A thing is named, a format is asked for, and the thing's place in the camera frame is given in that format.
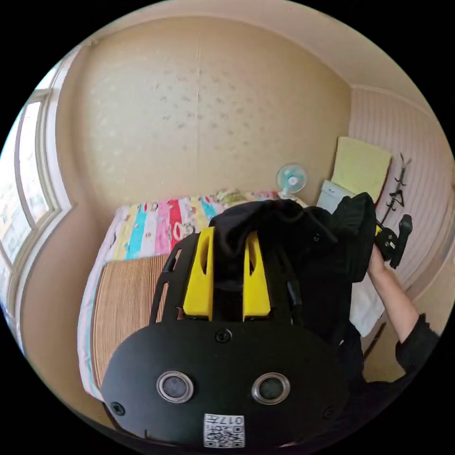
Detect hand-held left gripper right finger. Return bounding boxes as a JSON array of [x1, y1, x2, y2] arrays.
[[243, 230, 272, 322]]

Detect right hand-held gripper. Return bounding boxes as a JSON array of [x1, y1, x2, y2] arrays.
[[375, 224, 398, 262]]

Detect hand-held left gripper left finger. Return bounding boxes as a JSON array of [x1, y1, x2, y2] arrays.
[[182, 227, 215, 319]]

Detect black jeans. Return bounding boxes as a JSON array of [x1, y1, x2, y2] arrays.
[[209, 192, 377, 360]]

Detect person's right forearm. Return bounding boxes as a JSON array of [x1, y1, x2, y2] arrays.
[[368, 265, 443, 370]]

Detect person's right hand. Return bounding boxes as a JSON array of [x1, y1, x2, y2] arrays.
[[367, 244, 387, 275]]

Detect white storage box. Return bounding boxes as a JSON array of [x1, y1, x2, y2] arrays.
[[316, 179, 355, 215]]

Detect yellow folded mat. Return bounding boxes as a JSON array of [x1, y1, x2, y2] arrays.
[[332, 136, 393, 200]]

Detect white cloth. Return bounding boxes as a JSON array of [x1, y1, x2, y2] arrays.
[[349, 279, 387, 337]]

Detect bed with striped printed sheet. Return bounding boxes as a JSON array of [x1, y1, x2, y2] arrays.
[[77, 190, 310, 403]]

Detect floral pillow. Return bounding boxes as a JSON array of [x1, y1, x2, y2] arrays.
[[216, 189, 254, 208]]

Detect small blue fan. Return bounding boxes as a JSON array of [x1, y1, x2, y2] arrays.
[[276, 162, 309, 200]]

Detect person's body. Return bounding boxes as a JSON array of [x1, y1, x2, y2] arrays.
[[277, 321, 431, 449]]

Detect window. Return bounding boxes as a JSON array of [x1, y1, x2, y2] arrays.
[[0, 64, 73, 356]]

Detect black wall coat rack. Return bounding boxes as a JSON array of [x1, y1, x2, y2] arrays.
[[386, 153, 412, 211]]

